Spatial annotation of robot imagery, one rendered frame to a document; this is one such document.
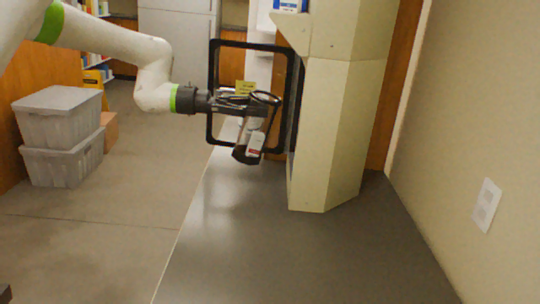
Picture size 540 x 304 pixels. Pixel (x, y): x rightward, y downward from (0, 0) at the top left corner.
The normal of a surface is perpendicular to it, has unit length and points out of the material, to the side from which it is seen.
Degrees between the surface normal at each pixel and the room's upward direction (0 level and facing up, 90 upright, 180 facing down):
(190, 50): 90
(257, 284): 0
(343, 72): 90
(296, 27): 90
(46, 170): 96
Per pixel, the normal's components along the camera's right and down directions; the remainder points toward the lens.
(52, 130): -0.02, 0.48
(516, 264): -0.99, -0.10
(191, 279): 0.10, -0.91
